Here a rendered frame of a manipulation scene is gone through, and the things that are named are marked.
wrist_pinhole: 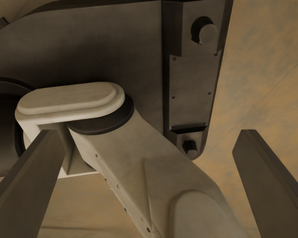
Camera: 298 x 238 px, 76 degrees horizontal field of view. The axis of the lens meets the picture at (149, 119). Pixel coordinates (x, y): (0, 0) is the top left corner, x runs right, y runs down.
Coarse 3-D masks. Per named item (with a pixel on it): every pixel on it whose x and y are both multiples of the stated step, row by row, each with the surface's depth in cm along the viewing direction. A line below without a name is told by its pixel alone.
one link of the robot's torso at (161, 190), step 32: (128, 96) 41; (96, 128) 35; (128, 128) 36; (96, 160) 36; (128, 160) 30; (160, 160) 29; (128, 192) 26; (160, 192) 22; (192, 192) 20; (160, 224) 19; (192, 224) 18; (224, 224) 18
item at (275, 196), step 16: (240, 144) 10; (256, 144) 9; (240, 160) 10; (256, 160) 9; (272, 160) 8; (240, 176) 10; (256, 176) 9; (272, 176) 8; (288, 176) 8; (256, 192) 9; (272, 192) 8; (288, 192) 7; (256, 208) 9; (272, 208) 8; (288, 208) 7; (272, 224) 8; (288, 224) 7
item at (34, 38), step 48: (96, 0) 43; (144, 0) 39; (192, 0) 36; (0, 48) 41; (48, 48) 42; (96, 48) 43; (144, 48) 44; (192, 48) 41; (0, 96) 43; (144, 96) 53; (192, 96) 52; (0, 144) 35; (192, 144) 59
